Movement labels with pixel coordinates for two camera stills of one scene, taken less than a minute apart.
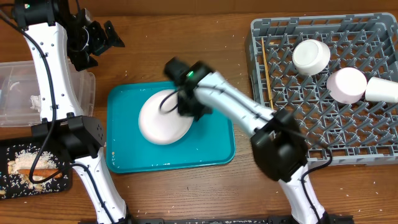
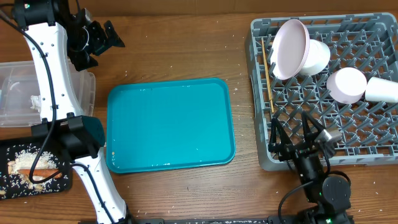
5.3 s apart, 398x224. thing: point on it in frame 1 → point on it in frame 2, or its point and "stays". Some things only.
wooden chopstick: (266, 73) stays
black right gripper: (185, 109) → (295, 149)
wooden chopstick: (267, 73) stays
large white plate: (159, 120) → (290, 48)
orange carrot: (41, 173) stays
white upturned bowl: (311, 56) stays
